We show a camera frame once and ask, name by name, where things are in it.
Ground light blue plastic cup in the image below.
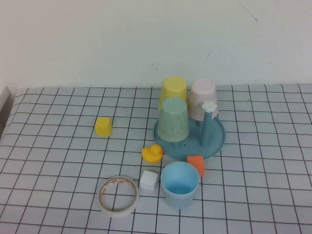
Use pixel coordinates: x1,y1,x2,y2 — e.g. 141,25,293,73
160,161,200,210

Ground green plastic cup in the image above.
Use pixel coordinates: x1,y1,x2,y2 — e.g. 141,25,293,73
156,97,190,143

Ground yellow plastic cup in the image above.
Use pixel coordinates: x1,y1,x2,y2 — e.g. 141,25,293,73
158,76,188,112

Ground pink plastic cup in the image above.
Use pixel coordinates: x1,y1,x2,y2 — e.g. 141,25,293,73
188,78,218,121

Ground blue cup stand with pegs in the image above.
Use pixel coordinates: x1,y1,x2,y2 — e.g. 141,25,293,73
153,101,226,161

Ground yellow rubber duck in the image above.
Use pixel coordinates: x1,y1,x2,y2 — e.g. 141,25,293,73
141,144,165,163

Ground yellow foam cube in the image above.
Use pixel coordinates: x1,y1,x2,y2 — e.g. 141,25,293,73
95,117,113,137

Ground orange foam cube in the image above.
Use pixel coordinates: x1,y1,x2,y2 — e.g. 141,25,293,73
187,155,205,178

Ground white foam cube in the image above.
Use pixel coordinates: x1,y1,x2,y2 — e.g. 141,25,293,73
139,170,158,192

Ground white tape roll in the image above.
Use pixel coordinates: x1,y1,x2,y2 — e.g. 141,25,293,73
97,175,140,218

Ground white side panel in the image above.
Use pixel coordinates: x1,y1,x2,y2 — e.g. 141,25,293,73
0,85,17,138

